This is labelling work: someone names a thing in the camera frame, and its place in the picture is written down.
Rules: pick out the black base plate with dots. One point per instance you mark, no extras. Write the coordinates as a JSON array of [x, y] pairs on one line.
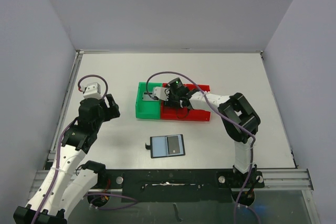
[[180, 185]]

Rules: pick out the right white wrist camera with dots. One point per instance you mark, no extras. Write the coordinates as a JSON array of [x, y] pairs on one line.
[[161, 93]]

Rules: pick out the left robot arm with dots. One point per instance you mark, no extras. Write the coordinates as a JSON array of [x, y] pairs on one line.
[[58, 195]]

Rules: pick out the black leather card holder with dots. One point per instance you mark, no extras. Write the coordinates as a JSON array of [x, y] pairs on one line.
[[158, 146]]

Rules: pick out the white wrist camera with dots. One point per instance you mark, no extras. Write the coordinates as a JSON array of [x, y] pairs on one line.
[[161, 93], [92, 90]]

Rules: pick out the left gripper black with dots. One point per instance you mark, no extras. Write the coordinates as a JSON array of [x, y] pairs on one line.
[[112, 110]]

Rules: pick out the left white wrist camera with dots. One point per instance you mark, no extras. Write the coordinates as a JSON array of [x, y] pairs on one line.
[[92, 90]]

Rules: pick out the green plastic bin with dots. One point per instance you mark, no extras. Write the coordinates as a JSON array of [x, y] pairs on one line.
[[147, 110]]

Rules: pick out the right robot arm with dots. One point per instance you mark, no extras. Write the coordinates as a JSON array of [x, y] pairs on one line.
[[240, 120]]

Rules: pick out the red plastic bin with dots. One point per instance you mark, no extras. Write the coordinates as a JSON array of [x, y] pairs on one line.
[[196, 115], [171, 109]]

